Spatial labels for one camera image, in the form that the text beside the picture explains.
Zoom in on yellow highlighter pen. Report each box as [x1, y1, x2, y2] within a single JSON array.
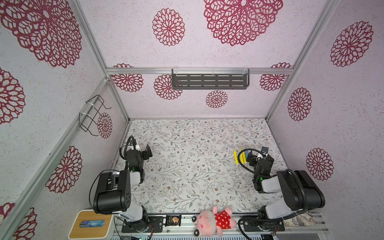
[[234, 151, 239, 165], [240, 152, 245, 164]]

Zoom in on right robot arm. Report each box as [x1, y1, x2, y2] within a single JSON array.
[[238, 147, 326, 222]]

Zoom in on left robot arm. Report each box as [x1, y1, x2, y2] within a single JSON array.
[[89, 136, 153, 226]]

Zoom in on small dark snack packet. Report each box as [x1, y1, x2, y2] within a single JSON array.
[[165, 215, 182, 227]]

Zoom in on pink pig plush toy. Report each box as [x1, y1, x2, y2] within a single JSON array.
[[192, 206, 237, 238]]

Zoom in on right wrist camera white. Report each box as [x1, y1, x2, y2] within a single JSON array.
[[257, 147, 269, 160]]

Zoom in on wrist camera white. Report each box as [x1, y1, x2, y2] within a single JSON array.
[[131, 144, 141, 151], [257, 147, 269, 160]]

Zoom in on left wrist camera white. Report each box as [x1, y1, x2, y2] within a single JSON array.
[[131, 144, 141, 151]]

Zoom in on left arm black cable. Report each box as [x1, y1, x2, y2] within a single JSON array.
[[119, 134, 136, 161]]

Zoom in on black wire wall rack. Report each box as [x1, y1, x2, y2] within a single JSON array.
[[78, 95, 111, 137]]

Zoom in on dark grey wall shelf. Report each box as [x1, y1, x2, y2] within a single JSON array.
[[171, 69, 250, 90]]

